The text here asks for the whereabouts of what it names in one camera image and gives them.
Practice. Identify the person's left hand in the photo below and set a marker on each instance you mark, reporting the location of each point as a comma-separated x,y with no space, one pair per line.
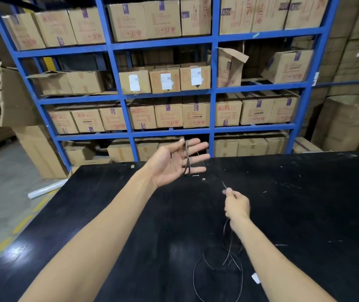
163,165

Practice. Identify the person's right hand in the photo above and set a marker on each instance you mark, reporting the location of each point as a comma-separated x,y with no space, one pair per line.
237,207

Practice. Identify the person's left thumb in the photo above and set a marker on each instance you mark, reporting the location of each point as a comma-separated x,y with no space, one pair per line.
175,144

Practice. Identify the person's left little finger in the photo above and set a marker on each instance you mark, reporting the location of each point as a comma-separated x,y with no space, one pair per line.
198,170

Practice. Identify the person's left middle finger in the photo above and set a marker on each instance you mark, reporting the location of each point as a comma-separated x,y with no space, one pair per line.
201,147

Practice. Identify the person's right fingers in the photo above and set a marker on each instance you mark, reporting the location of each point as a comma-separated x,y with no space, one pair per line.
231,194

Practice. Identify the person's left forearm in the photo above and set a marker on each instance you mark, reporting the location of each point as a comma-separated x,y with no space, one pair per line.
97,235

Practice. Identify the person's right forearm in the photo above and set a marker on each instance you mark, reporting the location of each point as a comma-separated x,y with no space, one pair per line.
277,267

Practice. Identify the blue metal shelving rack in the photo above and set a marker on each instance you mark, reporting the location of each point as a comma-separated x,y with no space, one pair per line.
213,91

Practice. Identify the cardboard box with raised flap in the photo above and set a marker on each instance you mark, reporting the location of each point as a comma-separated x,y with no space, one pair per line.
228,69

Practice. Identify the tilted cardboard box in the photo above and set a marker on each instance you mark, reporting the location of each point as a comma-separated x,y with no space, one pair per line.
288,65

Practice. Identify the rows of shelved cardboard boxes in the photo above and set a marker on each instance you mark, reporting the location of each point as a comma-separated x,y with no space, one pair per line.
163,18

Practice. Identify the tall plain cardboard box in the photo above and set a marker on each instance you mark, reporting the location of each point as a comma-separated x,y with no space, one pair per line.
39,150

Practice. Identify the white roll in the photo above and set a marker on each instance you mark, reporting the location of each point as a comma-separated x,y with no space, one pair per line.
46,189

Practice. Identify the large wide cardboard box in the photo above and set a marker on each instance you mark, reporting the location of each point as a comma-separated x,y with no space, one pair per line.
349,122

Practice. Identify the torn open cardboard box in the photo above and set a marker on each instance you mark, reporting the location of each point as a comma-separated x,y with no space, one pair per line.
8,97

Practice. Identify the stack of background cardboard boxes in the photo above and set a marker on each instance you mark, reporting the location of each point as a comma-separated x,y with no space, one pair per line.
352,53

